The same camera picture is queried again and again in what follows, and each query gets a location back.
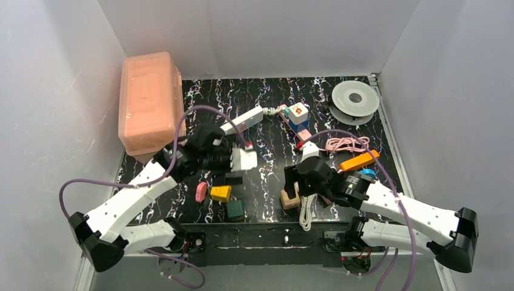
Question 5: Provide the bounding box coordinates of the beige cube plug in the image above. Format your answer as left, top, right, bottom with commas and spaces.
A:
281, 182, 301, 210

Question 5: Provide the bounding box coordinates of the orange power bank socket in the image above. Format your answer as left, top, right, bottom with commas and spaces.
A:
338, 150, 380, 172

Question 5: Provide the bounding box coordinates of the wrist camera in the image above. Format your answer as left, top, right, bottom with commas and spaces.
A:
298, 141, 319, 162
230, 143, 258, 172

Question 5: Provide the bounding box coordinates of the pink power strip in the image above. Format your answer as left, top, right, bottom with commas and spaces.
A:
278, 102, 312, 142

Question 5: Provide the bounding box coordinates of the light blue cube socket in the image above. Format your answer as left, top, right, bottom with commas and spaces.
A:
359, 169, 377, 179

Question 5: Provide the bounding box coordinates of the purple cable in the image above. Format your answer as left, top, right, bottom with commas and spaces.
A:
59, 105, 254, 290
296, 129, 418, 291

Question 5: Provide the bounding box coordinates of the white cable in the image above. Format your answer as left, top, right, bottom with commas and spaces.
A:
299, 194, 318, 232

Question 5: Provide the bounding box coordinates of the white cartoon cube plug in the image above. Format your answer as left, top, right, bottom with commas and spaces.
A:
288, 102, 309, 125

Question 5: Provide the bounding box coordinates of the white power strip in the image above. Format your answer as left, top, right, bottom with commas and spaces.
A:
220, 105, 264, 135

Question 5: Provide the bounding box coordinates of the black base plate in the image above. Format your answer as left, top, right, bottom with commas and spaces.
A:
183, 222, 369, 267

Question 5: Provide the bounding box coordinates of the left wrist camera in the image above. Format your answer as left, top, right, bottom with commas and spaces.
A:
230, 143, 258, 172

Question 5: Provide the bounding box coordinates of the pink plastic storage box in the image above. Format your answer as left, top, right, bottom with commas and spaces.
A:
118, 52, 186, 164

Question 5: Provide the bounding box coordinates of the grey filament spool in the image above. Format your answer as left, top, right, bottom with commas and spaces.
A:
329, 81, 380, 126

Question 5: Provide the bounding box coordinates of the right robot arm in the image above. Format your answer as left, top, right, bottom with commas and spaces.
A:
284, 156, 479, 273

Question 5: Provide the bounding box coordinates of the green cube plug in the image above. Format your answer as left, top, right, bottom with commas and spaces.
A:
227, 200, 245, 222

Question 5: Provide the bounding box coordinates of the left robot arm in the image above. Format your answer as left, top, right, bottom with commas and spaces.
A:
67, 125, 258, 272

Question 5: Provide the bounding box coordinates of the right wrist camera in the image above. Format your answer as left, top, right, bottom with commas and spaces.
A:
298, 141, 319, 162

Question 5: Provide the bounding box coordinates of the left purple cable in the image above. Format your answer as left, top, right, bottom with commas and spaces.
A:
59, 105, 254, 290

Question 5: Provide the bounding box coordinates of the pink coiled cable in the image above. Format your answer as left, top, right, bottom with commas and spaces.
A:
317, 135, 371, 154

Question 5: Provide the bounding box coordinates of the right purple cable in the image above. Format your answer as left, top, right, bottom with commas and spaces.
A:
296, 129, 418, 291

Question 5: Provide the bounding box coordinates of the yellow cube plug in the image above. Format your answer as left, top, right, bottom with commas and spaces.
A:
210, 186, 232, 202

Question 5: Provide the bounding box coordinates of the pink cube plug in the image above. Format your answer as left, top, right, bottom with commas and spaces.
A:
195, 182, 208, 203

